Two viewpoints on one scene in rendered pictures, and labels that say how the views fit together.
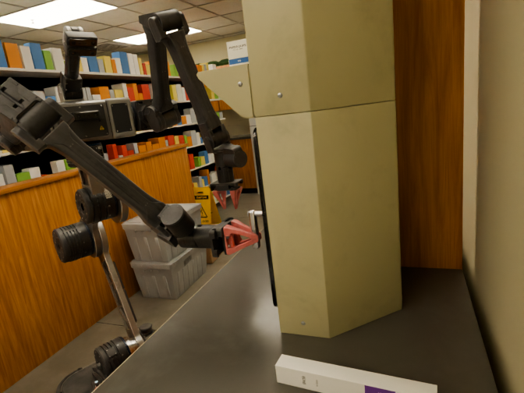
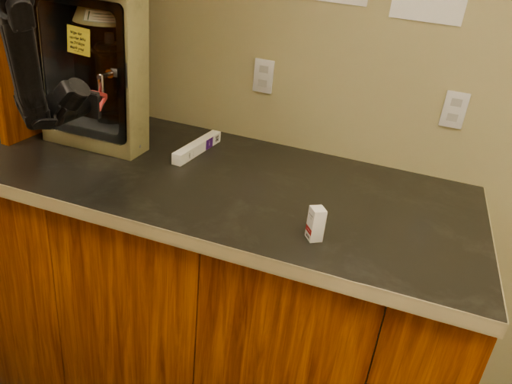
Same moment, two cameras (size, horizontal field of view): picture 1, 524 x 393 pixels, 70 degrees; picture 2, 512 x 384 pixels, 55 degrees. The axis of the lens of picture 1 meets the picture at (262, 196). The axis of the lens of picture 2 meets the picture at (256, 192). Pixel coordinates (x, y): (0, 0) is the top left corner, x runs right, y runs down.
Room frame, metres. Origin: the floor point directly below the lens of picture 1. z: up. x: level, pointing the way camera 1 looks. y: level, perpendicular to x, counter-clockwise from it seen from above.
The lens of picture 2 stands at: (0.49, 1.39, 1.56)
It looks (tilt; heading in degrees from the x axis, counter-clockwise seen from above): 26 degrees down; 264
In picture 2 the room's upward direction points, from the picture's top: 6 degrees clockwise
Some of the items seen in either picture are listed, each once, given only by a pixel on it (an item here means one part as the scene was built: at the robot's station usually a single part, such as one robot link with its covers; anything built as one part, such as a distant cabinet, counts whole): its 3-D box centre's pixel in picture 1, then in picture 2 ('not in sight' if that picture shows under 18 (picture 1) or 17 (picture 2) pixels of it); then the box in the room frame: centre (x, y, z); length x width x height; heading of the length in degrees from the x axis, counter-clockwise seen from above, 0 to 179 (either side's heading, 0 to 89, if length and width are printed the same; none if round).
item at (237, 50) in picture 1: (242, 56); not in sight; (0.86, 0.00, 1.54); 0.05 x 0.05 x 0.06; 68
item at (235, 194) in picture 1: (231, 196); not in sight; (1.27, 0.11, 1.14); 0.07 x 0.07 x 0.09; 67
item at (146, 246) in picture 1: (167, 231); not in sight; (3.05, 0.84, 0.49); 0.60 x 0.42 x 0.33; 157
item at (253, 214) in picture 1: (260, 228); (104, 88); (0.80, 0.01, 1.17); 0.05 x 0.03 x 0.10; 67
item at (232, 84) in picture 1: (255, 93); not in sight; (0.90, -0.01, 1.46); 0.32 x 0.12 x 0.10; 157
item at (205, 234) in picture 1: (214, 236); (77, 106); (0.84, 0.12, 1.14); 0.10 x 0.07 x 0.07; 157
